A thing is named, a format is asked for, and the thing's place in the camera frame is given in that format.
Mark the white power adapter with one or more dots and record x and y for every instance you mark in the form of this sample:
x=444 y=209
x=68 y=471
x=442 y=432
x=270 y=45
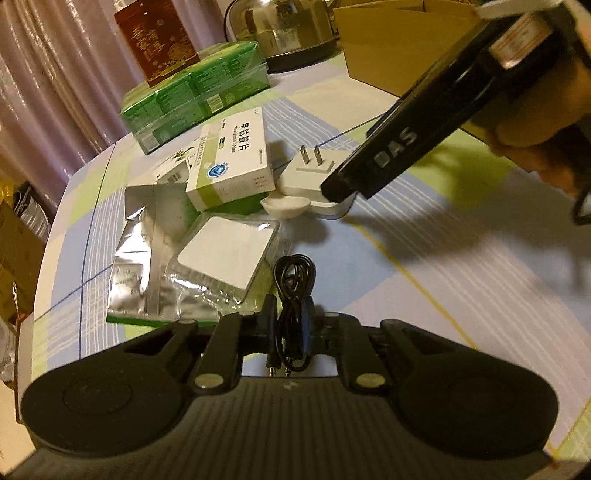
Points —
x=302 y=177

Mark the yellow plastic bag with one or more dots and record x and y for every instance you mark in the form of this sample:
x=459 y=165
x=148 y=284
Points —
x=7 y=191

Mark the white pad in clear pack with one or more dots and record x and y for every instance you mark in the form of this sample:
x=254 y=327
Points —
x=221 y=251

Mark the small white box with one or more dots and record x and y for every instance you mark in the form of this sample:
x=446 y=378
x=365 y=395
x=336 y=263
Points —
x=173 y=168

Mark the steel electric kettle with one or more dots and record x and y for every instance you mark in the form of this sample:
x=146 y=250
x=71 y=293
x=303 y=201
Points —
x=286 y=32

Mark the green carton box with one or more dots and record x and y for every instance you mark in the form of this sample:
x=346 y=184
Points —
x=231 y=210

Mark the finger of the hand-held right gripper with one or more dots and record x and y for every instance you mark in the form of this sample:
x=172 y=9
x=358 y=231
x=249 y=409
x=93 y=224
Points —
x=344 y=182

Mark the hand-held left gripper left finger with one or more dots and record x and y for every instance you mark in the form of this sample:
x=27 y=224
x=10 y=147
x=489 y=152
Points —
x=267 y=325

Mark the white medicine box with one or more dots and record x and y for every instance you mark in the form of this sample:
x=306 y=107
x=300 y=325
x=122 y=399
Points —
x=231 y=157

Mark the person's right hand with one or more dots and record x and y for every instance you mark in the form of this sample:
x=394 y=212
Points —
x=549 y=147

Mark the silver foil pouch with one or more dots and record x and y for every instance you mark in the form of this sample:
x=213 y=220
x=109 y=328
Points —
x=138 y=249

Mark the green wrapped pack of boxes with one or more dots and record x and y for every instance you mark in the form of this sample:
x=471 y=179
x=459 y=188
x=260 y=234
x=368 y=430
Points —
x=194 y=92

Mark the checkered tablecloth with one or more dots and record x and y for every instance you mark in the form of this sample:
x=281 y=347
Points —
x=415 y=258

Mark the sheer curtain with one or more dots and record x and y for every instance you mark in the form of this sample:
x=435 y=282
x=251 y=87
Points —
x=55 y=78

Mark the brown cardboard box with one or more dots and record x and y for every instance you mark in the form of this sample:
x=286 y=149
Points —
x=18 y=258

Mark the brown paper bag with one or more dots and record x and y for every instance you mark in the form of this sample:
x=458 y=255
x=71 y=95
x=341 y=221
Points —
x=392 y=50

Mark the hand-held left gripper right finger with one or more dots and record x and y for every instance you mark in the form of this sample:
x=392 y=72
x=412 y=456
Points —
x=305 y=323

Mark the small white spoon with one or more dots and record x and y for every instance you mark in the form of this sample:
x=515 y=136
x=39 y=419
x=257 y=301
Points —
x=286 y=207

